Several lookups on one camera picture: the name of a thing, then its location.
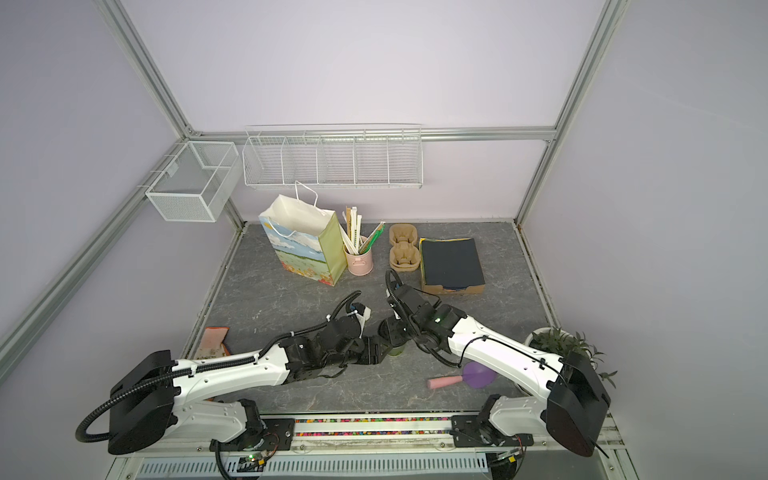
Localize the green paper coffee cup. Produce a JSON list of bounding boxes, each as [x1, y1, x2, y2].
[[382, 331, 410, 356]]

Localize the brown pulp cup carrier stack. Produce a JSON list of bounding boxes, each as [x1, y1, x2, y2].
[[389, 223, 421, 272]]

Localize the landscape printed paper bag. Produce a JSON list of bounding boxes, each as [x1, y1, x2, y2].
[[259, 181, 347, 286]]

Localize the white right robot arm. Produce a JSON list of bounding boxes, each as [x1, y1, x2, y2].
[[387, 283, 611, 457]]

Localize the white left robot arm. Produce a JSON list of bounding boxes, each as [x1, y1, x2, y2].
[[75, 312, 391, 455]]

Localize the pink straw holder cup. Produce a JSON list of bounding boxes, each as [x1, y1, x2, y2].
[[344, 248, 374, 276]]

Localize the orange red scissors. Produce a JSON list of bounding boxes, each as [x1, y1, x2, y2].
[[193, 327, 231, 360]]

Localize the potted green plant white pot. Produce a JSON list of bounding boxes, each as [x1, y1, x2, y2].
[[524, 326, 604, 370]]

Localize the purple scoop with pink handle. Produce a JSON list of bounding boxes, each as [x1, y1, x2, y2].
[[427, 362, 498, 390]]

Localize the white wire wall shelf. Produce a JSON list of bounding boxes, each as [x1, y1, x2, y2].
[[242, 123, 424, 188]]

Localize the white mesh wall basket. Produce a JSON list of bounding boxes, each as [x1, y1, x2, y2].
[[146, 141, 243, 223]]

